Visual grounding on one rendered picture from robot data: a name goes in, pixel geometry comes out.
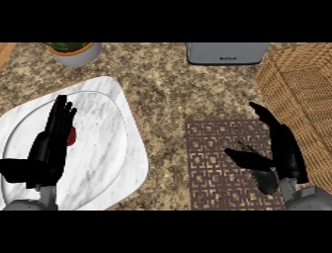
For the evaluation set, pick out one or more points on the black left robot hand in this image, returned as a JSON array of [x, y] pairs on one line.
[[52, 148]]

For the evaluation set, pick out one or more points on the potted plant in grey pot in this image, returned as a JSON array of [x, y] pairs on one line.
[[75, 52]]

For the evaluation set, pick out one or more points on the brown patterned placemat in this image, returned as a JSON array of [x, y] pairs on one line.
[[222, 164]]

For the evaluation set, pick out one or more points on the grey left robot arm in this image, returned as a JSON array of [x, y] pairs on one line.
[[37, 199]]

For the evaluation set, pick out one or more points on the grey toaster appliance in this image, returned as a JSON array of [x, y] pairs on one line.
[[228, 52]]

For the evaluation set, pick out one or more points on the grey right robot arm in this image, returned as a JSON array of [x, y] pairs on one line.
[[308, 196]]

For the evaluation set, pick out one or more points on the red round fruit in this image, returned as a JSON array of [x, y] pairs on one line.
[[71, 136]]

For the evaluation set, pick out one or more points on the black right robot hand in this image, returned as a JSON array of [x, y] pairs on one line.
[[284, 148]]

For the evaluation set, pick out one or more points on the white marble plate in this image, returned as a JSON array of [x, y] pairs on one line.
[[71, 145]]

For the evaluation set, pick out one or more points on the wicker basket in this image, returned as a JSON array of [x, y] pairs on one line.
[[315, 112]]

